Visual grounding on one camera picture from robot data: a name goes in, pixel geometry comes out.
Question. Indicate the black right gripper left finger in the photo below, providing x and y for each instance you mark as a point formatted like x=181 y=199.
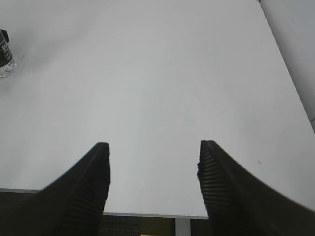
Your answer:
x=72 y=205

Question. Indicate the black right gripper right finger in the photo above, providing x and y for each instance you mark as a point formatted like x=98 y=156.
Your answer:
x=239 y=204

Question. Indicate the clear green-label water bottle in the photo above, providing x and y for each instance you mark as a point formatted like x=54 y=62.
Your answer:
x=7 y=62

